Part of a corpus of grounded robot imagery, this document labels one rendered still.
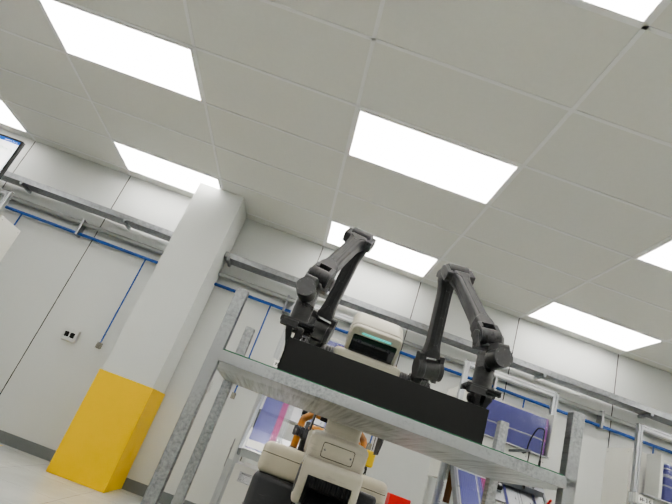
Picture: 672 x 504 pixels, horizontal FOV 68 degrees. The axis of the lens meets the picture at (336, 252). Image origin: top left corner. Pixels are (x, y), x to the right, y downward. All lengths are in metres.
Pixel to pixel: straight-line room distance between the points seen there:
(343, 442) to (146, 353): 3.29
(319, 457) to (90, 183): 5.02
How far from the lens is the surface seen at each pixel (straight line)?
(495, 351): 1.48
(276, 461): 2.20
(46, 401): 5.77
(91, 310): 5.81
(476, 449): 1.27
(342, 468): 1.95
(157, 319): 5.05
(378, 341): 1.96
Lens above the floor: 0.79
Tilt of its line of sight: 23 degrees up
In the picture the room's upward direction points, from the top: 21 degrees clockwise
